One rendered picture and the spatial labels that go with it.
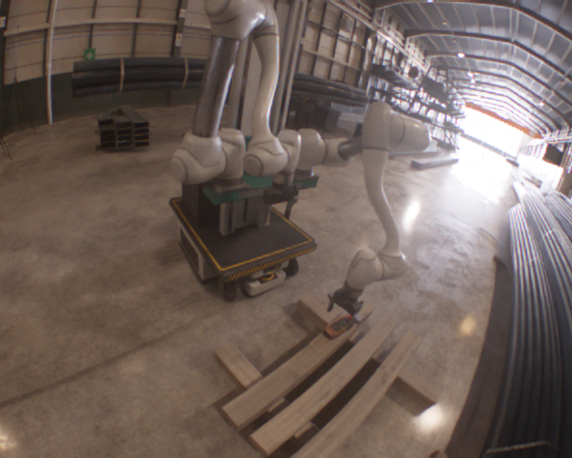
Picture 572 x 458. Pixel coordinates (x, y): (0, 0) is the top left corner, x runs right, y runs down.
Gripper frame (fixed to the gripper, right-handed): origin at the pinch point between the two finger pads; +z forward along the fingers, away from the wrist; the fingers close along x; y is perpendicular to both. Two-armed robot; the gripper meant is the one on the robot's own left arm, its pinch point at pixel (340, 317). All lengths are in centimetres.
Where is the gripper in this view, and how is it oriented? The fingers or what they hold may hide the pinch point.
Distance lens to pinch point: 125.6
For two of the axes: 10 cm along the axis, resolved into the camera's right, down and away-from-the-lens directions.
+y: 7.9, -2.1, 5.8
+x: -6.0, -5.0, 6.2
